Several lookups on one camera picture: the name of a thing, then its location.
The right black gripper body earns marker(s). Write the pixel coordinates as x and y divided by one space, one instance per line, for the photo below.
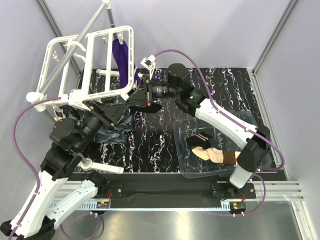
158 90

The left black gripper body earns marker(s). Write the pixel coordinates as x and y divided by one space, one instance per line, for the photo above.
94 122

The white plastic clip hanger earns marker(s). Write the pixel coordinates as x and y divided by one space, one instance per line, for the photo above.
40 93

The black striped sock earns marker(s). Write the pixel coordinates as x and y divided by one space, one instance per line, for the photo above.
201 139
153 108

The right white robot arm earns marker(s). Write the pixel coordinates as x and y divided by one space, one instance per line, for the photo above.
253 141

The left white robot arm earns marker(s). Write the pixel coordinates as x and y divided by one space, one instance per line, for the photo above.
37 219

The dark leaf patterned cloth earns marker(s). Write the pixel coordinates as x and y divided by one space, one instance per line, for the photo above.
116 135

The black marbled mat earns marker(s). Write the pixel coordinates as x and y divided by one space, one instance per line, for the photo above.
151 148

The purple sock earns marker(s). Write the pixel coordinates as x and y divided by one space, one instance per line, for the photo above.
120 52

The clear plastic bin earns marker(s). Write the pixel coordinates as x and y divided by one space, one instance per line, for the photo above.
190 165

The cream sock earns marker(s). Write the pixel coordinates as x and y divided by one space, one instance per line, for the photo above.
210 154

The brown striped sock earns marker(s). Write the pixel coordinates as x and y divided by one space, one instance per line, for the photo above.
230 157

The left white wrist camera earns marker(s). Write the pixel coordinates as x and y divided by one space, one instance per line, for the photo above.
75 99

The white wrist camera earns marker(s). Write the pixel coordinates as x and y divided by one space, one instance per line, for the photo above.
75 99
149 63

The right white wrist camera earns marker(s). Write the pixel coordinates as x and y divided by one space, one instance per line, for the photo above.
149 63

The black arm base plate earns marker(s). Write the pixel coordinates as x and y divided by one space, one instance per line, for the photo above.
171 190

